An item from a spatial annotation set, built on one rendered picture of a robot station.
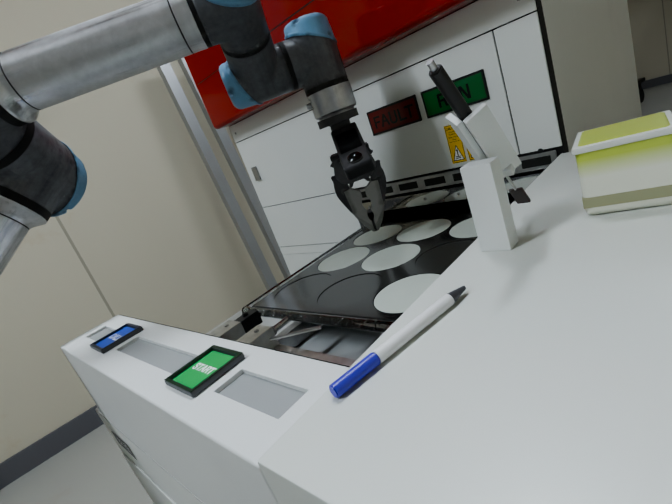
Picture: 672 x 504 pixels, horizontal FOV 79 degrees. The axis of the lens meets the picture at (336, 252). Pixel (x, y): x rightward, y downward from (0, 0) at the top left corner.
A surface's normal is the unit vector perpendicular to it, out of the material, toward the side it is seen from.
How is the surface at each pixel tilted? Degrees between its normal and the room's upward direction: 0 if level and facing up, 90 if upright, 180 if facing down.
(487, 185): 90
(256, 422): 0
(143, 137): 90
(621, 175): 90
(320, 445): 0
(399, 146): 90
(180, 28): 115
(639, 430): 0
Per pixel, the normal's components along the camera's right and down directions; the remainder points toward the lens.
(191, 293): 0.59, 0.03
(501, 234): -0.63, 0.44
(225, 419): -0.34, -0.90
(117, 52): 0.27, 0.60
